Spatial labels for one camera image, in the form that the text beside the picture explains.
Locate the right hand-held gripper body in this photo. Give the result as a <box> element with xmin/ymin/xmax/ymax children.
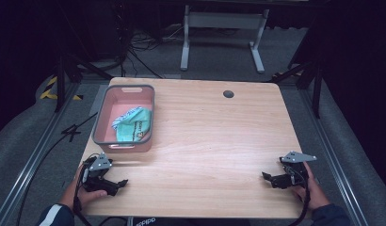
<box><xmin>271</xmin><ymin>151</ymin><xmax>318</xmax><ymax>190</ymax></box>

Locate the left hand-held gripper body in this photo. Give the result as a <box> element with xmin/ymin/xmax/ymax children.
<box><xmin>82</xmin><ymin>152</ymin><xmax>120</xmax><ymax>197</ymax></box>

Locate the person's right hand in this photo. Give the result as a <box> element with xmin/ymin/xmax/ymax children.
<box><xmin>290</xmin><ymin>161</ymin><xmax>330</xmax><ymax>212</ymax></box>

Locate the person's left hand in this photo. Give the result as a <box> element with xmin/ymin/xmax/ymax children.
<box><xmin>58</xmin><ymin>165</ymin><xmax>109</xmax><ymax>212</ymax></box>

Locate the person's dark printed clothing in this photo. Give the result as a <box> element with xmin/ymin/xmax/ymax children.
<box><xmin>127</xmin><ymin>216</ymin><xmax>195</xmax><ymax>226</ymax></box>

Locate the black tape cross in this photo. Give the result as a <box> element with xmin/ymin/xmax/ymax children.
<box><xmin>60</xmin><ymin>123</ymin><xmax>83</xmax><ymax>143</ymax></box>

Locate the teal packet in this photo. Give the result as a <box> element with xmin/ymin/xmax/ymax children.
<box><xmin>115</xmin><ymin>106</ymin><xmax>153</xmax><ymax>143</ymax></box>

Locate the blue white striped packet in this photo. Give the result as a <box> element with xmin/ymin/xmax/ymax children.
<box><xmin>111</xmin><ymin>105</ymin><xmax>143</xmax><ymax>131</ymax></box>

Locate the pink basket with grey rim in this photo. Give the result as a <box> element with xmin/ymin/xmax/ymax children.
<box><xmin>92</xmin><ymin>84</ymin><xmax>156</xmax><ymax>153</ymax></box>

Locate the black metal stand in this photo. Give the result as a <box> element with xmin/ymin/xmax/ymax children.
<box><xmin>53</xmin><ymin>51</ymin><xmax>114</xmax><ymax>113</ymax></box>
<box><xmin>269</xmin><ymin>53</ymin><xmax>325</xmax><ymax>120</ymax></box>

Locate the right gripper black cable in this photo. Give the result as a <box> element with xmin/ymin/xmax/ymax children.
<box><xmin>287</xmin><ymin>163</ymin><xmax>312</xmax><ymax>226</ymax></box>

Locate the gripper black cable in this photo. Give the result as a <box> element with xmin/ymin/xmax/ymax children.
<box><xmin>287</xmin><ymin>163</ymin><xmax>312</xmax><ymax>226</ymax></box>
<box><xmin>72</xmin><ymin>156</ymin><xmax>93</xmax><ymax>226</ymax></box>

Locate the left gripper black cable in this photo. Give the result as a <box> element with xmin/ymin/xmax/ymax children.
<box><xmin>72</xmin><ymin>156</ymin><xmax>93</xmax><ymax>226</ymax></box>

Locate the aluminium floor rail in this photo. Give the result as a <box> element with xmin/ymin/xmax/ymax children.
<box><xmin>298</xmin><ymin>89</ymin><xmax>369</xmax><ymax>226</ymax></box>
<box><xmin>0</xmin><ymin>82</ymin><xmax>83</xmax><ymax>226</ymax></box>

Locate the long black floor cable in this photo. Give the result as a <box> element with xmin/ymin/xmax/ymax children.
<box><xmin>15</xmin><ymin>111</ymin><xmax>99</xmax><ymax>226</ymax></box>

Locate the bundle of black floor cables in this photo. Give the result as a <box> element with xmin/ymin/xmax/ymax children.
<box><xmin>114</xmin><ymin>1</ymin><xmax>185</xmax><ymax>79</ymax></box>

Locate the grey metal desk frame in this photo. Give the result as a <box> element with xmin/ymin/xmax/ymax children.
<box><xmin>180</xmin><ymin>4</ymin><xmax>271</xmax><ymax>75</ymax></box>

